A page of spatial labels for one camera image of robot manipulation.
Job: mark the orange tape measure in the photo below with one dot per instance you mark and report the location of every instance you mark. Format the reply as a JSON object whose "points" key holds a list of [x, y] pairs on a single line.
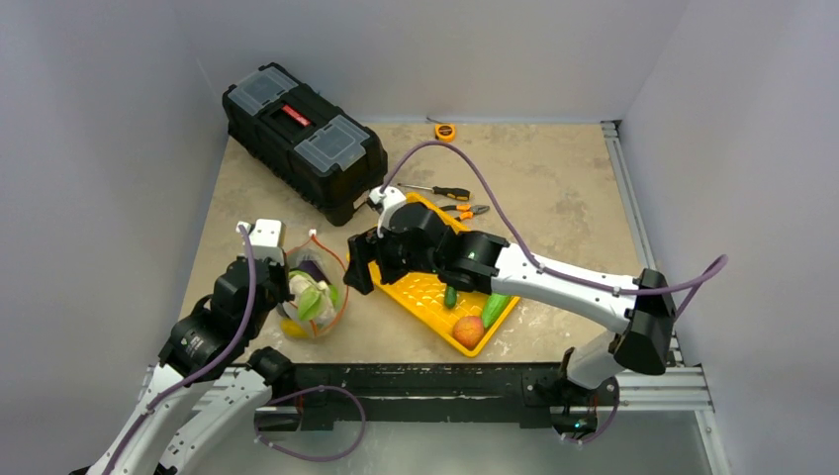
{"points": [[443, 131]]}

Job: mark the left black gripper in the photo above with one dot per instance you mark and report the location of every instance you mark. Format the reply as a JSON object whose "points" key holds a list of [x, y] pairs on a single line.
{"points": [[284, 292]]}

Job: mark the black plastic toolbox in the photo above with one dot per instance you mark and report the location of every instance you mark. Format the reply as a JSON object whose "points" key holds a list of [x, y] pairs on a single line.
{"points": [[328, 158]]}

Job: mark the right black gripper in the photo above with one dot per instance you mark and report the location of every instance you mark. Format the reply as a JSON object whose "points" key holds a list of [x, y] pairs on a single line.
{"points": [[361, 261]]}

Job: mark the yellow corn toy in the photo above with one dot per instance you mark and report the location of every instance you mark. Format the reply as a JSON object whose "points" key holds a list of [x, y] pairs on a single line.
{"points": [[292, 329]]}

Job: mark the orange peach toy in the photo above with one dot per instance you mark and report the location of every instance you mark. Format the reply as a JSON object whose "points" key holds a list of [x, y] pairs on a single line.
{"points": [[468, 331]]}

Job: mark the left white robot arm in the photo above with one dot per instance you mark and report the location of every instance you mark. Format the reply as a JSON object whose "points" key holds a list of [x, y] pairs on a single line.
{"points": [[200, 347]]}

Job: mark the yellow-handled screwdriver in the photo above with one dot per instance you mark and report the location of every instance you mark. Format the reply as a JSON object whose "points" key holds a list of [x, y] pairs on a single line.
{"points": [[454, 193]]}

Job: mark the yellow plastic tray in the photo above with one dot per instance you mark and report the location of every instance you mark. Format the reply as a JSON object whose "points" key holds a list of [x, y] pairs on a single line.
{"points": [[422, 296]]}

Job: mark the white cauliflower toy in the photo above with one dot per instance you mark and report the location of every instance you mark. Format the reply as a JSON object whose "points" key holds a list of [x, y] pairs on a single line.
{"points": [[311, 302]]}

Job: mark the purple eggplant toy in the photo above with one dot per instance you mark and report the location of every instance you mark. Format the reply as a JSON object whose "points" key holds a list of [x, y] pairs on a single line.
{"points": [[313, 269]]}

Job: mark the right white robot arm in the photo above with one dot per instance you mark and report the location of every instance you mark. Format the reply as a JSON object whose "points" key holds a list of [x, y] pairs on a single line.
{"points": [[486, 263]]}

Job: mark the green cucumber toy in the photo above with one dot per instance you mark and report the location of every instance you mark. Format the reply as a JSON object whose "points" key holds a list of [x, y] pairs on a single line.
{"points": [[494, 307]]}

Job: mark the dark green chili pepper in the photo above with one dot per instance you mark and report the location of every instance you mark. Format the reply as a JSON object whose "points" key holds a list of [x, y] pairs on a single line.
{"points": [[450, 298]]}

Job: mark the clear zip top bag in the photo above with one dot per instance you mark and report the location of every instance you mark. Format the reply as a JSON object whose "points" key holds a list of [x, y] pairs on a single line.
{"points": [[334, 267]]}

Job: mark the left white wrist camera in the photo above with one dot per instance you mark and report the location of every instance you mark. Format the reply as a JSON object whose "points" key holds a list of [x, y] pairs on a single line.
{"points": [[266, 239]]}

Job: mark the orange-handled pliers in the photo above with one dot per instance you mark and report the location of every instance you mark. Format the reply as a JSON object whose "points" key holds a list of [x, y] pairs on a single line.
{"points": [[464, 212]]}

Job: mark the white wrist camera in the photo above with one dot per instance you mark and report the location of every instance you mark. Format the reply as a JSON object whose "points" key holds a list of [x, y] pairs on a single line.
{"points": [[386, 201], [266, 239]]}

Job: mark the aluminium frame rail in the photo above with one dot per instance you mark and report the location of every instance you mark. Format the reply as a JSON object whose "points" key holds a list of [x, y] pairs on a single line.
{"points": [[683, 388]]}

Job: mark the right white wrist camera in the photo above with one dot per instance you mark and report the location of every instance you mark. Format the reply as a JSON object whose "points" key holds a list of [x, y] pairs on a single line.
{"points": [[386, 201]]}

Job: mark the green wrinkled guava toy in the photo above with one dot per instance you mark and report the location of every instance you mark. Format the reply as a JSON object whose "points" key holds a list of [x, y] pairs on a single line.
{"points": [[334, 296]]}

